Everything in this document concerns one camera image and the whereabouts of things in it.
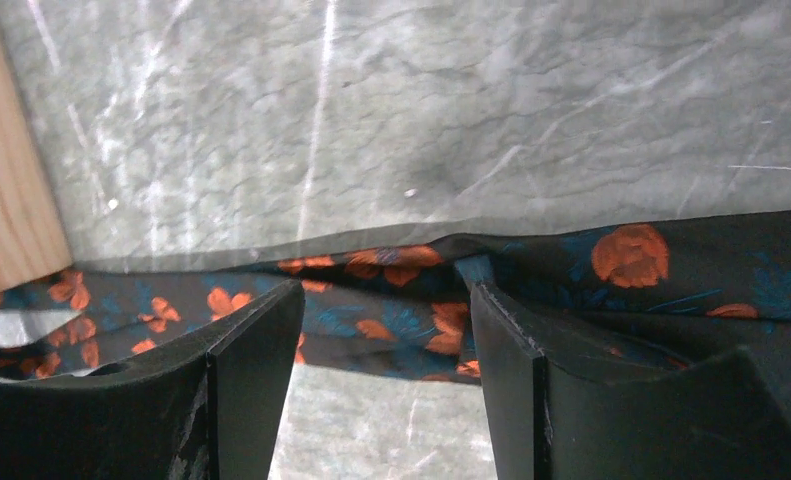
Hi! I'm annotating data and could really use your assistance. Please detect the black tie orange flowers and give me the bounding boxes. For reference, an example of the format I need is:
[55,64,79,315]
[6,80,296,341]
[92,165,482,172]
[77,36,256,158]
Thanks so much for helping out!
[0,208,791,458]

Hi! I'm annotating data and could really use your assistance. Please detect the wooden compartment tray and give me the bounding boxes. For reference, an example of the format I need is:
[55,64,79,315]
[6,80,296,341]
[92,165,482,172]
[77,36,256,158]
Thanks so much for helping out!
[0,38,72,291]

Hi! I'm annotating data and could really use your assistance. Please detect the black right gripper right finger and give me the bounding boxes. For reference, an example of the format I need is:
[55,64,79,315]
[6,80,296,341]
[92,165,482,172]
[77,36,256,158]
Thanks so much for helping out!
[471,283,791,479]

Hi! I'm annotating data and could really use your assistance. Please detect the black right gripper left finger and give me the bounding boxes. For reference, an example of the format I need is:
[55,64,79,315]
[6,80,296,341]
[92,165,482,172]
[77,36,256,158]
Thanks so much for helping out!
[0,281,305,479]

